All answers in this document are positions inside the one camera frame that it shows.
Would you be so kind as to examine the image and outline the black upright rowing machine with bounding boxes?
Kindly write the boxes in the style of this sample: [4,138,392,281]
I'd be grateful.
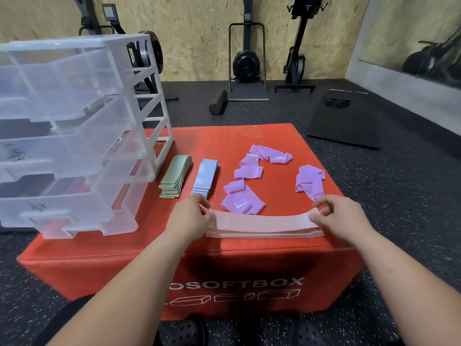
[274,0,328,93]

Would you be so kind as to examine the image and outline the person's right forearm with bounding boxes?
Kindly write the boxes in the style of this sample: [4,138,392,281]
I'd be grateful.
[347,226,461,346]

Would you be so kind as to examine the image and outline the black exercise mat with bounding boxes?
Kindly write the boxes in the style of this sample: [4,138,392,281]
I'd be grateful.
[306,89,382,150]

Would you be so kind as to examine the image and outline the stack of blue bands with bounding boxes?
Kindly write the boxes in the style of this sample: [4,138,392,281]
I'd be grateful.
[191,159,219,198]

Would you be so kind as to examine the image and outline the black perforated clog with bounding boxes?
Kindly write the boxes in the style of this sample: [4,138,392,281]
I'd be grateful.
[291,320,327,346]
[169,317,209,346]

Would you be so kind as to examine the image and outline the black foam roller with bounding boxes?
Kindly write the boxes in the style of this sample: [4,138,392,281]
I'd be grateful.
[208,89,229,116]

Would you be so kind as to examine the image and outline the person's left forearm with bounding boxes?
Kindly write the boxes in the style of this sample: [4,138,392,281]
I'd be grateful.
[47,226,188,346]

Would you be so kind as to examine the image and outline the person's right hand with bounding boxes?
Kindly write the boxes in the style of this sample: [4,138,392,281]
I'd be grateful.
[309,194,375,246]

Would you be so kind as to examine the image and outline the purple band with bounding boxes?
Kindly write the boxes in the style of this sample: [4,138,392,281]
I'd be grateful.
[234,153,264,181]
[220,180,266,216]
[295,164,326,201]
[249,144,293,164]

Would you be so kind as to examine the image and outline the clear plastic drawer unit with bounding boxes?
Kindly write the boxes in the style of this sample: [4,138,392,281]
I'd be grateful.
[0,34,174,184]

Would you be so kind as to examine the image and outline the person's black trousers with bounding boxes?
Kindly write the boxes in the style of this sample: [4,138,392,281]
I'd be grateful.
[34,294,163,346]

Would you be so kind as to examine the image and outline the stack of green bands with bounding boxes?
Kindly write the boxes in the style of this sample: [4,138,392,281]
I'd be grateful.
[159,155,194,199]

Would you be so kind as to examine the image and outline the black ski machine with stand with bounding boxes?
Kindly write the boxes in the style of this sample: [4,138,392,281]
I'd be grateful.
[227,0,270,102]

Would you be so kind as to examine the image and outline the person's left hand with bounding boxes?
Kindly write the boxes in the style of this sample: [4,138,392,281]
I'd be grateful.
[164,193,214,244]

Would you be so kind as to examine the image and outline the red soft plyo box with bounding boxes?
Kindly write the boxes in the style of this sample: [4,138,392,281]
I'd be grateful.
[16,123,366,321]

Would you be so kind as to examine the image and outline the translucent plastic drawer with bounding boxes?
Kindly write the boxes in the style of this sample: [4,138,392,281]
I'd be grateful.
[0,97,146,184]
[0,158,156,239]
[0,48,125,123]
[100,183,150,236]

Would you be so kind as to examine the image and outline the pink elastic band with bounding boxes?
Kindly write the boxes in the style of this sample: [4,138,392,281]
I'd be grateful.
[208,208,322,229]

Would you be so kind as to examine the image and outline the wall mirror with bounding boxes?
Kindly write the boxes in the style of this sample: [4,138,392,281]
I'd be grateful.
[359,0,461,89]

